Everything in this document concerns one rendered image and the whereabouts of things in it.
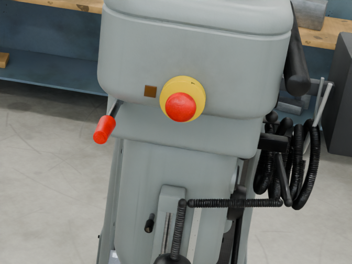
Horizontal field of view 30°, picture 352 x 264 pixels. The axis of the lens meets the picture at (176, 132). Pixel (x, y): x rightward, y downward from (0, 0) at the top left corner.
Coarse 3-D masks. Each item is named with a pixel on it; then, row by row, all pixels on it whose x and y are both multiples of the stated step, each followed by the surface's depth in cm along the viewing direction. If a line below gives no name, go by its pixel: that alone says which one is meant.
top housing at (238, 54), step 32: (128, 0) 84; (160, 0) 84; (192, 0) 84; (224, 0) 85; (256, 0) 87; (288, 0) 93; (128, 32) 85; (160, 32) 85; (192, 32) 84; (224, 32) 84; (256, 32) 83; (288, 32) 88; (128, 64) 87; (160, 64) 86; (192, 64) 86; (224, 64) 86; (256, 64) 85; (128, 96) 89; (224, 96) 87; (256, 96) 88
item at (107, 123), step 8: (112, 104) 97; (120, 104) 98; (112, 112) 94; (104, 120) 89; (112, 120) 90; (96, 128) 88; (104, 128) 88; (112, 128) 90; (96, 136) 87; (104, 136) 87
